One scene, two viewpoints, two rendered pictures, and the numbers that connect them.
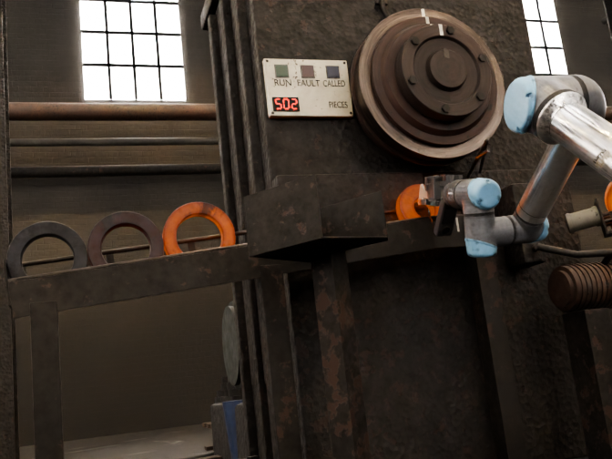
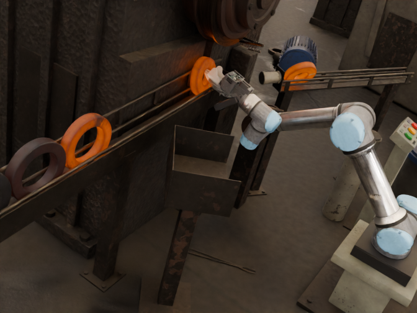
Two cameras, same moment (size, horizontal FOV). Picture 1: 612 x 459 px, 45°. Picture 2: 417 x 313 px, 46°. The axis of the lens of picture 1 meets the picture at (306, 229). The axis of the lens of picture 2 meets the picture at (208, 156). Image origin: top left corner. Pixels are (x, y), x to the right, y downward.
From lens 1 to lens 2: 169 cm
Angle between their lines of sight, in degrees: 63
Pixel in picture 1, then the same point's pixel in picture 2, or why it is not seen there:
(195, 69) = not seen: outside the picture
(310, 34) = not seen: outside the picture
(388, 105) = (223, 13)
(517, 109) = (345, 140)
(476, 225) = (258, 137)
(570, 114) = (371, 161)
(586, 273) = not seen: hidden behind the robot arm
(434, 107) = (251, 25)
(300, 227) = (215, 205)
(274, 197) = (201, 181)
